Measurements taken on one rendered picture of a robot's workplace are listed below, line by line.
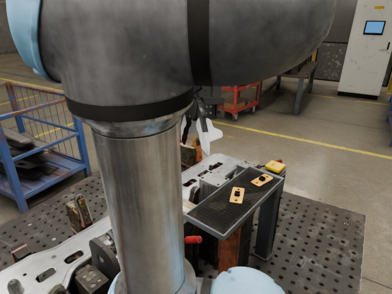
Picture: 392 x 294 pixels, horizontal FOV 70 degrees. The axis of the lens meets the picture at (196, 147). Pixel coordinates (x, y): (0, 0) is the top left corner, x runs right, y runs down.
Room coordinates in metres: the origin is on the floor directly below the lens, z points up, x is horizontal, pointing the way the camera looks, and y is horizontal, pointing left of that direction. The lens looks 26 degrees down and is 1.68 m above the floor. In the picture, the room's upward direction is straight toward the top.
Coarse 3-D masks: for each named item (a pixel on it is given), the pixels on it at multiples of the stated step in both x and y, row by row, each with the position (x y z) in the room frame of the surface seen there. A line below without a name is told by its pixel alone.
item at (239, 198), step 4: (236, 188) 0.77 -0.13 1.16; (240, 188) 0.77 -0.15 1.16; (232, 192) 0.75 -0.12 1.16; (236, 192) 0.74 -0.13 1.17; (240, 192) 0.75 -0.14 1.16; (232, 196) 0.73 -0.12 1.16; (236, 196) 0.73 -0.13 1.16; (240, 196) 0.73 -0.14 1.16; (232, 200) 0.71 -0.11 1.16; (240, 200) 0.71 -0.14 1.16
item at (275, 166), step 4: (272, 160) 0.97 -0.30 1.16; (268, 164) 0.94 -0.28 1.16; (272, 164) 0.94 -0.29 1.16; (276, 164) 0.94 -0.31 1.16; (280, 164) 0.94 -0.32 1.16; (284, 164) 0.94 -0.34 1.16; (268, 168) 0.92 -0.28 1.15; (272, 168) 0.91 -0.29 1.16; (276, 168) 0.91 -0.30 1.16; (280, 168) 0.91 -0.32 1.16; (276, 172) 0.90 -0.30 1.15
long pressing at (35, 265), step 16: (208, 160) 1.26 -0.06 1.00; (224, 160) 1.26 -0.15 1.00; (240, 160) 1.27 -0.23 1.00; (192, 176) 1.11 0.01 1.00; (96, 224) 0.79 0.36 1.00; (80, 240) 0.71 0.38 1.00; (32, 256) 0.64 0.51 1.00; (48, 256) 0.64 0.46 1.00; (64, 256) 0.64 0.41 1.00; (0, 272) 0.58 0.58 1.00; (16, 272) 0.58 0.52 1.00; (32, 272) 0.58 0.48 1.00; (64, 272) 0.58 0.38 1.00; (0, 288) 0.53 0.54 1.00; (32, 288) 0.53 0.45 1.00; (48, 288) 0.53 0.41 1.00
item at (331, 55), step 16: (352, 0) 7.00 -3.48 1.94; (336, 16) 7.13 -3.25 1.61; (352, 16) 6.96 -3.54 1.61; (336, 32) 7.09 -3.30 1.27; (320, 48) 7.24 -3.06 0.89; (336, 48) 7.06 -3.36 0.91; (320, 64) 7.20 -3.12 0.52; (336, 64) 7.02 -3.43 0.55; (336, 80) 6.97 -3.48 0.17; (384, 80) 6.46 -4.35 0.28
